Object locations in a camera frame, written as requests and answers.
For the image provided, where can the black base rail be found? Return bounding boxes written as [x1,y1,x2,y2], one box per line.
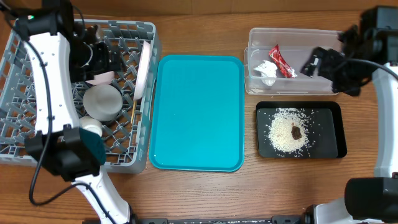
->
[138,215,303,224]

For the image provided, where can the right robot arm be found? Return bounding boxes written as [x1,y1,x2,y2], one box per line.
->
[301,6,397,223]

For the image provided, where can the grey round bowl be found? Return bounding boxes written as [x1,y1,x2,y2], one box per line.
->
[83,85,123,121]

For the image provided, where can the black plastic tray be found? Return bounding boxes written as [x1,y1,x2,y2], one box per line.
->
[256,101,347,159]

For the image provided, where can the white paper cup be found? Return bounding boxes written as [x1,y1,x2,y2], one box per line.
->
[80,116,103,137]

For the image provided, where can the white napkin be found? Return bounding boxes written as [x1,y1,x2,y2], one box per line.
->
[254,60,278,86]

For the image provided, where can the large white plate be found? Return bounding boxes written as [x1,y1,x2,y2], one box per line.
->
[133,41,150,101]

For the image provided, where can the brown food scrap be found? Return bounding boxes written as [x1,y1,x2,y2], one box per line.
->
[291,126,302,140]

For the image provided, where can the rice grains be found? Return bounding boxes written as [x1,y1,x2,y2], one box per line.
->
[266,108,315,157]

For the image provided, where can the red snack wrapper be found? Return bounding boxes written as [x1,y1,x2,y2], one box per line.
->
[269,45,297,78]

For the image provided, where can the grey plastic dish rack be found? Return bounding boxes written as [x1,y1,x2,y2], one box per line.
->
[1,19,161,174]

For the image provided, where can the clear plastic bin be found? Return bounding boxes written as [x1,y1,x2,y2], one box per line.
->
[244,27,341,95]

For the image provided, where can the teal plastic tray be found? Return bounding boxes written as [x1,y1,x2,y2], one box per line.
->
[149,55,244,172]

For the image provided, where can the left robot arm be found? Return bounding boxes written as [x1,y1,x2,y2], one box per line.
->
[11,1,136,223]

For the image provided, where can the wooden chopstick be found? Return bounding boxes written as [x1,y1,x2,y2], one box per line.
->
[130,100,137,124]

